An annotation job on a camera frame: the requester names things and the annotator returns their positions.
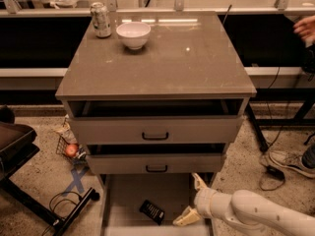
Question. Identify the drawer with black handle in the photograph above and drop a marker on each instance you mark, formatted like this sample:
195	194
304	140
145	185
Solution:
136	131
155	163

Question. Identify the top drawer with black handle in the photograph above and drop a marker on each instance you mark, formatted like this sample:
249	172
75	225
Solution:
136	131

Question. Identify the wire basket on floor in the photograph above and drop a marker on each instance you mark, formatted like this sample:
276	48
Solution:
80	157

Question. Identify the person's hand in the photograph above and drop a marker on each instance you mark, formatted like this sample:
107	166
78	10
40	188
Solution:
305	28

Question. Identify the snack bag in basket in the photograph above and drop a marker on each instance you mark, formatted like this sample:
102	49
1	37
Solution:
65	132

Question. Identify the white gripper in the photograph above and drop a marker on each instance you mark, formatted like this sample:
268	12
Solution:
204	203

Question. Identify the open bottom drawer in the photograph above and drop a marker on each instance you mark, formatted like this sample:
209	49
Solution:
124	194

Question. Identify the black table leg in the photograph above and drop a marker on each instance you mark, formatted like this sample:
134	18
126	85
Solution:
263	146

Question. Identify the red apple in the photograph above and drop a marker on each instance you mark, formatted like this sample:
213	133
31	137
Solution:
71	150

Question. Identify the white sneaker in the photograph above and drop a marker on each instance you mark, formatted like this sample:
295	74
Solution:
292	161

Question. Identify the black rxbar chocolate bar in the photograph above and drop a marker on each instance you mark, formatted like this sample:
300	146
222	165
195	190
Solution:
152	211

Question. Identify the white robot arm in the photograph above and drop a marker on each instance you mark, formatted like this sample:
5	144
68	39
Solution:
245	211

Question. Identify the white ceramic bowl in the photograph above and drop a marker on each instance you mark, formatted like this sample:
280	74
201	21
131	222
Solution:
134	35

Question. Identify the grey drawer cabinet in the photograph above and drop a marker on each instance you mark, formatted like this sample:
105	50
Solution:
187	69

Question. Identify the silver soda can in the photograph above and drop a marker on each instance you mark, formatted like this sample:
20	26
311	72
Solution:
101	21

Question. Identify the middle drawer with black handle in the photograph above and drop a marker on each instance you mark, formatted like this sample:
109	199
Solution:
155	163

